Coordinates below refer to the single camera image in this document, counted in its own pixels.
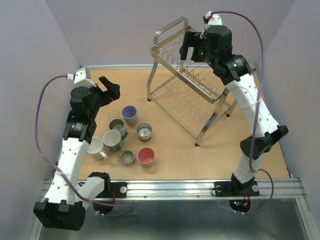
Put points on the clear glass cup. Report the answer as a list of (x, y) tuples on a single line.
[(114, 114)]

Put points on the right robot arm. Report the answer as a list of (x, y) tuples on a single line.
[(214, 47)]

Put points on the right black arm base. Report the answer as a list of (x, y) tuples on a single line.
[(234, 189)]

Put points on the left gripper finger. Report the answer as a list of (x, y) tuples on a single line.
[(100, 88), (108, 84)]

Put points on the grey ceramic mug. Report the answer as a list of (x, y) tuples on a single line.
[(113, 140)]

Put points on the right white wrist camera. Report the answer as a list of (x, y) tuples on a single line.
[(212, 19)]

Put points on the aluminium front rail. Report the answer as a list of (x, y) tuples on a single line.
[(182, 190)]

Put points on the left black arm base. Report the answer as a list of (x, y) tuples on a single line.
[(117, 190)]

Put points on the small grey metal cup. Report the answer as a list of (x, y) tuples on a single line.
[(126, 157)]

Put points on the purple plastic cup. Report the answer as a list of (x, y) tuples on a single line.
[(130, 115)]

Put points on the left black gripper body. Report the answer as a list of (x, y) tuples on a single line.
[(102, 99)]

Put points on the red plastic cup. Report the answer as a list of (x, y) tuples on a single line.
[(146, 157)]

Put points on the white ceramic mug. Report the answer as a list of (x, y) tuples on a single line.
[(97, 149)]

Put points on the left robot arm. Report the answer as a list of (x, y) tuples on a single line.
[(64, 207)]

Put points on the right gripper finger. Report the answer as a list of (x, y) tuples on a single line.
[(196, 54), (191, 39)]

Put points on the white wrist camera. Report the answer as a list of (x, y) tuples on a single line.
[(81, 78), (212, 19)]

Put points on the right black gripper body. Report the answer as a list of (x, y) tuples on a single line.
[(202, 43)]

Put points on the metal wire dish rack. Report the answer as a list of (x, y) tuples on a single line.
[(188, 92)]

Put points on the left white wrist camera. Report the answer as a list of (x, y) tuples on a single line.
[(81, 78)]

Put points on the steel-lined brown white cup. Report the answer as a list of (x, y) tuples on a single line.
[(144, 132)]

